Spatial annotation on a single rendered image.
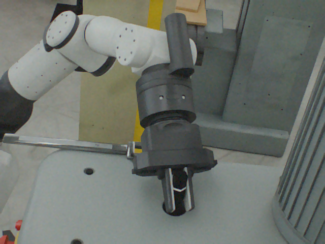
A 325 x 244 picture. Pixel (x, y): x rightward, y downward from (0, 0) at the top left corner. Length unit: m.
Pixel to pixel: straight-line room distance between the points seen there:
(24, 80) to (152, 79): 0.42
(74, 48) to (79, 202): 0.35
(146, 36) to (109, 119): 2.07
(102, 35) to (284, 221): 0.45
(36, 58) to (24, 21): 4.14
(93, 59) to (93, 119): 1.84
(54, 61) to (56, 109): 3.02
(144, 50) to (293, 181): 0.29
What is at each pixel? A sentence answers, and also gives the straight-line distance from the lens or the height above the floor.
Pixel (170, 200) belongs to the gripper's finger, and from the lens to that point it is 0.79.
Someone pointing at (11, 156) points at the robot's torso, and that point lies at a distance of 1.28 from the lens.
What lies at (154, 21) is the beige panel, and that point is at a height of 1.32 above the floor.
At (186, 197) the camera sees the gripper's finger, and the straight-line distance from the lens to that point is 0.80.
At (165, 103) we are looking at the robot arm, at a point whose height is 2.02.
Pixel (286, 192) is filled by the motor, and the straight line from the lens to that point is 0.81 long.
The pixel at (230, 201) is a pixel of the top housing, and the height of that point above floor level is 1.89.
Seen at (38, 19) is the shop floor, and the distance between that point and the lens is 5.32.
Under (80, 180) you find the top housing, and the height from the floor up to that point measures 1.89.
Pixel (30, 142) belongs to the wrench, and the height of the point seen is 1.90.
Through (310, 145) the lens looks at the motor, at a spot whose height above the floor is 2.05.
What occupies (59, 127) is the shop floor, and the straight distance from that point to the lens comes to 3.97.
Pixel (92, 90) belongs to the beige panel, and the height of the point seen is 0.89.
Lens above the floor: 2.48
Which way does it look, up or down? 38 degrees down
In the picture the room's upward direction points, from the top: 9 degrees clockwise
